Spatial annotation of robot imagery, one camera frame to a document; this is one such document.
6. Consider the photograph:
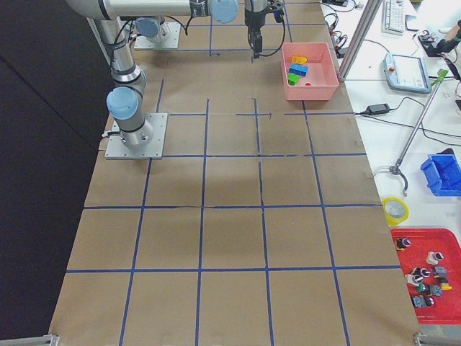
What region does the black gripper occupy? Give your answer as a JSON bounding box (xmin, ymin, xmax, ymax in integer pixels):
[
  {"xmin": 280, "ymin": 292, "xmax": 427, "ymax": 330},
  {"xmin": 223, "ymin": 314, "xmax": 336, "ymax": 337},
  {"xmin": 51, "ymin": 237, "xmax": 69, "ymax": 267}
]
[{"xmin": 244, "ymin": 0, "xmax": 269, "ymax": 58}]

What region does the yellow toy block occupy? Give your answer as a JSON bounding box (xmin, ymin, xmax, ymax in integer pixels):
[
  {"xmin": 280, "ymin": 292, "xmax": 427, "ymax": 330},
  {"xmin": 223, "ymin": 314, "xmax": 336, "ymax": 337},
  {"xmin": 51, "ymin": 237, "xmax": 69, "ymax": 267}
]
[{"xmin": 291, "ymin": 56, "xmax": 308, "ymax": 65}]

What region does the blue toy block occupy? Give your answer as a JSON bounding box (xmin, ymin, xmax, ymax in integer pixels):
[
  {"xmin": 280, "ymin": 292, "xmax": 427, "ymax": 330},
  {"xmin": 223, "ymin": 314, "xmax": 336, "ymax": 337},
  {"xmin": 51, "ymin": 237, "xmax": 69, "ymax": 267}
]
[{"xmin": 288, "ymin": 63, "xmax": 309, "ymax": 77}]

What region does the green toy block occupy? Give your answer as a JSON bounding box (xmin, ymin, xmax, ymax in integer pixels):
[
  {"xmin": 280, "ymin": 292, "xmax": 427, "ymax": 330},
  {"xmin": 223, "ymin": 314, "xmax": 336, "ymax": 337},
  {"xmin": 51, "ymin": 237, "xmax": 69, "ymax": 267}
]
[{"xmin": 287, "ymin": 73, "xmax": 300, "ymax": 86}]

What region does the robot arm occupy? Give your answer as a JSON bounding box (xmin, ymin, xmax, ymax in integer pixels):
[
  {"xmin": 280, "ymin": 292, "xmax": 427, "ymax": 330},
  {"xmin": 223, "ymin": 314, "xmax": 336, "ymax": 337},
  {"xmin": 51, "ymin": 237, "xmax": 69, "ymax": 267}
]
[
  {"xmin": 135, "ymin": 17, "xmax": 170, "ymax": 43},
  {"xmin": 68, "ymin": 1, "xmax": 287, "ymax": 157}
]

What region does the pink plastic box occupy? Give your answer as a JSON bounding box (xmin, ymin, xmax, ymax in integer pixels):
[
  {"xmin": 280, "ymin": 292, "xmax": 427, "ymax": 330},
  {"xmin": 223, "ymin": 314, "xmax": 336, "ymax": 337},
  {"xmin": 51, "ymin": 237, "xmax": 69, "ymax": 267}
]
[{"xmin": 281, "ymin": 43, "xmax": 339, "ymax": 101}]

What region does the black power adapter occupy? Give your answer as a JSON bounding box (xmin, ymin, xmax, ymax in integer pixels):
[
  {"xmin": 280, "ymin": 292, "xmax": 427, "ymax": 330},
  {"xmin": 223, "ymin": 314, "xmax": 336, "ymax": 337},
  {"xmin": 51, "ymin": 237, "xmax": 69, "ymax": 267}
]
[{"xmin": 364, "ymin": 103, "xmax": 391, "ymax": 115}]

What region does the teach pendant tablet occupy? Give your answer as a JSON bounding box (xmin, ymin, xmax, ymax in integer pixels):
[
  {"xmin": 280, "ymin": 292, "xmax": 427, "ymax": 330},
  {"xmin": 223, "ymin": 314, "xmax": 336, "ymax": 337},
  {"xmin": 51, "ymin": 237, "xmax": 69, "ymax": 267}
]
[{"xmin": 383, "ymin": 53, "xmax": 431, "ymax": 94}]

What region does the yellow tape roll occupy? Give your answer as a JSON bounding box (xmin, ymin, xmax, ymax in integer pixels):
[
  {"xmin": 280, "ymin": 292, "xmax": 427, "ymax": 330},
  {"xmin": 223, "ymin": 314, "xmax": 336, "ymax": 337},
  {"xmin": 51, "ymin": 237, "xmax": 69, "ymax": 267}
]
[{"xmin": 382, "ymin": 197, "xmax": 409, "ymax": 226}]

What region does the blue plastic bin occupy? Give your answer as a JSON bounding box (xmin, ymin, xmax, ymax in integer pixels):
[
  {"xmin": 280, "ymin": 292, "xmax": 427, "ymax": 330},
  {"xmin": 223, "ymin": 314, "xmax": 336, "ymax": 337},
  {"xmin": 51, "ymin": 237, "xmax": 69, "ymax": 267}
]
[{"xmin": 420, "ymin": 154, "xmax": 460, "ymax": 197}]

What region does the red parts tray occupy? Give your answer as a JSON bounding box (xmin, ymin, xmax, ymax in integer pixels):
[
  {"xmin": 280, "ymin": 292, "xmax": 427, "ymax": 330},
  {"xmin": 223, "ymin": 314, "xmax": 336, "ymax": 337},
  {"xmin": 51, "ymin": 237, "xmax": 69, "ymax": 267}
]
[{"xmin": 391, "ymin": 228, "xmax": 460, "ymax": 324}]

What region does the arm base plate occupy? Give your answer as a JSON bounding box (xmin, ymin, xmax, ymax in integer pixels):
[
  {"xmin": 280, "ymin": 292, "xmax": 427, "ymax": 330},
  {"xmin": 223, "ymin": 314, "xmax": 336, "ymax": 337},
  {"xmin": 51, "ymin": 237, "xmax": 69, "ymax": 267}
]
[
  {"xmin": 134, "ymin": 18, "xmax": 181, "ymax": 50},
  {"xmin": 104, "ymin": 113, "xmax": 169, "ymax": 159}
]

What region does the aluminium frame post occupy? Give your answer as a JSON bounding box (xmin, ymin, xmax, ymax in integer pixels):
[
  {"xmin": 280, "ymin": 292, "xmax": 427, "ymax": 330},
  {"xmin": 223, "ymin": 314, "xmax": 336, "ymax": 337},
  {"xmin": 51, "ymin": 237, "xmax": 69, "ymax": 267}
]
[{"xmin": 337, "ymin": 0, "xmax": 382, "ymax": 82}]

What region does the green handled grabber tool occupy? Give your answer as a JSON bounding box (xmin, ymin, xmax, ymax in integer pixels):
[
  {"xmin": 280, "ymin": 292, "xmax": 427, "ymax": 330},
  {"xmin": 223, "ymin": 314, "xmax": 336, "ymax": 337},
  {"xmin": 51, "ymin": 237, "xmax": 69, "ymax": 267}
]
[{"xmin": 373, "ymin": 68, "xmax": 449, "ymax": 197}]

